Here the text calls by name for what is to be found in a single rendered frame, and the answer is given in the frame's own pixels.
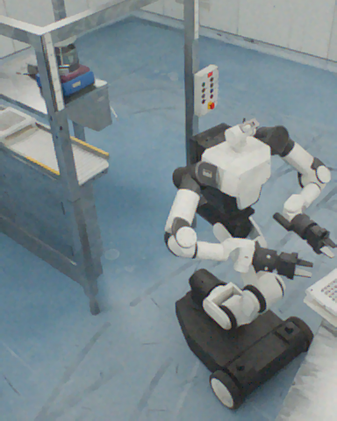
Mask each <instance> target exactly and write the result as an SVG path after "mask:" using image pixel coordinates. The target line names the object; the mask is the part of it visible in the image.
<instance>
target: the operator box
mask: <svg viewBox="0 0 337 421"><path fill-rule="evenodd" d="M211 71H212V76H211V77H213V81H212V83H213V86H212V89H213V92H212V94H216V95H213V97H212V99H210V94H211V93H210V90H211V87H210V84H211V82H209V80H210V79H211V77H209V78H208V74H209V72H211ZM216 76H217V77H216ZM203 82H205V86H204V87H203V86H202V84H203ZM193 83H194V106H193V110H194V115H197V116H199V117H202V116H203V115H205V114H206V113H208V112H209V111H211V109H209V110H208V109H207V104H208V102H209V101H212V102H213V101H215V108H216V107H218V101H217V99H218V90H219V67H218V66H213V65H210V66H208V67H207V68H204V69H203V70H200V71H198V72H197V73H196V74H195V75H194V79H193ZM216 87H217V88H216ZM203 88H205V93H202V90H203ZM203 94H205V98H202V95H203ZM203 99H205V104H202V101H203ZM206 99H207V100H206ZM215 108H213V109H215Z"/></svg>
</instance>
